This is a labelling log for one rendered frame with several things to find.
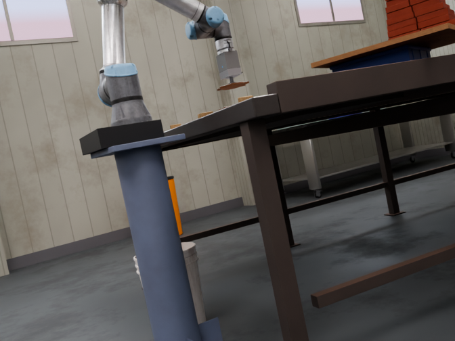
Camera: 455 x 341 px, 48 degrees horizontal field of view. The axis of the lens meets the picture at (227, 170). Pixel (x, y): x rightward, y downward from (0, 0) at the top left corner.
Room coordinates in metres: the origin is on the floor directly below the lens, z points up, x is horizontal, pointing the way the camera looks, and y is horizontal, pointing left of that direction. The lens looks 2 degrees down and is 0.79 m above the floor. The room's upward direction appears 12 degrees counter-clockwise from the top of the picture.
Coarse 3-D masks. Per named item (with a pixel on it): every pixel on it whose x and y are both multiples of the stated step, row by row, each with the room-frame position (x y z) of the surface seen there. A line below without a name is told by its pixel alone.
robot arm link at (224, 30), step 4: (224, 16) 2.18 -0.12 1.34; (224, 20) 2.18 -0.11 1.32; (228, 20) 2.20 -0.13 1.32; (224, 24) 2.18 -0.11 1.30; (228, 24) 2.19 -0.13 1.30; (216, 28) 2.16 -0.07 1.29; (220, 28) 2.17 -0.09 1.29; (224, 28) 2.18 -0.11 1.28; (228, 28) 2.19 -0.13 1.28; (216, 32) 2.17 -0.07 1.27; (220, 32) 2.18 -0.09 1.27; (224, 32) 2.18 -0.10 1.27; (228, 32) 2.18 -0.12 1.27; (216, 36) 2.19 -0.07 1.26; (220, 36) 2.18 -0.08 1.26; (224, 36) 2.17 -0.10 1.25; (228, 36) 2.18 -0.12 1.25; (216, 40) 2.19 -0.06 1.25
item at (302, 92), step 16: (384, 64) 1.65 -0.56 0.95; (400, 64) 1.68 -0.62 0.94; (416, 64) 1.70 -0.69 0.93; (432, 64) 1.73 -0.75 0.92; (448, 64) 1.76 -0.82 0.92; (288, 80) 1.51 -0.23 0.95; (304, 80) 1.53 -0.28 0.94; (320, 80) 1.55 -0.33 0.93; (336, 80) 1.57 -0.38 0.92; (352, 80) 1.60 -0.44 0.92; (368, 80) 1.62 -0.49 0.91; (384, 80) 1.64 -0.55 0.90; (400, 80) 1.67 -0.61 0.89; (416, 80) 1.70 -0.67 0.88; (432, 80) 1.72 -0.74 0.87; (448, 80) 1.75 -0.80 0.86; (288, 96) 1.50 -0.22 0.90; (304, 96) 1.52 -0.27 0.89; (320, 96) 1.55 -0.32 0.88; (336, 96) 1.57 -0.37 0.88; (352, 96) 1.59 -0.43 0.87; (368, 96) 1.62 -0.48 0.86; (288, 112) 1.54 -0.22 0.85
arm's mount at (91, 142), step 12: (156, 120) 1.83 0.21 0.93; (96, 132) 1.73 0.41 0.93; (108, 132) 1.74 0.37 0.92; (120, 132) 1.76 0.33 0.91; (132, 132) 1.78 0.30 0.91; (144, 132) 1.80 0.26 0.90; (156, 132) 1.83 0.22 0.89; (84, 144) 1.88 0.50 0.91; (96, 144) 1.76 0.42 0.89; (108, 144) 1.73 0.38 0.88; (120, 144) 1.75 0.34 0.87
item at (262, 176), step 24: (264, 120) 1.56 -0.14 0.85; (264, 144) 1.55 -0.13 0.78; (264, 168) 1.55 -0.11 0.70; (264, 192) 1.54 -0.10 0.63; (264, 216) 1.55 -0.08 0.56; (264, 240) 1.58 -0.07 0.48; (288, 240) 1.56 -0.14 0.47; (288, 264) 1.55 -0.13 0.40; (288, 288) 1.55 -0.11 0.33; (288, 312) 1.54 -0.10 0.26; (288, 336) 1.55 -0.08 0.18
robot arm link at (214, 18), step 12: (156, 0) 1.97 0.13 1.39; (168, 0) 1.96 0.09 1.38; (180, 0) 1.97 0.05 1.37; (192, 0) 1.99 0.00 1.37; (180, 12) 2.00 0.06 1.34; (192, 12) 2.00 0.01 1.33; (204, 12) 2.01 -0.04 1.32; (216, 12) 2.00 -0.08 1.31; (204, 24) 2.03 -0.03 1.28; (216, 24) 2.01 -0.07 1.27
